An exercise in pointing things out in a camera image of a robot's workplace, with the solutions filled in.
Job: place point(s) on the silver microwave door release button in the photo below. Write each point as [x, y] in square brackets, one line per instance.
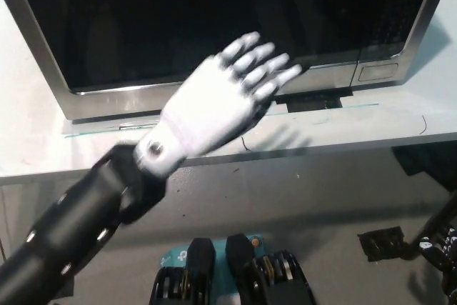
[377, 73]

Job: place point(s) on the stainless steel microwave body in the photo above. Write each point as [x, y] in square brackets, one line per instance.
[392, 15]

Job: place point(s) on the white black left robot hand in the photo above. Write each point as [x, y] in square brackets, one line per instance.
[203, 112]

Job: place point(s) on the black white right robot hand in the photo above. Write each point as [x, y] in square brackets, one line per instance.
[448, 258]

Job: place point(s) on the black tape patch on floor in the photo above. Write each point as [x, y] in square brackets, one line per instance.
[380, 244]

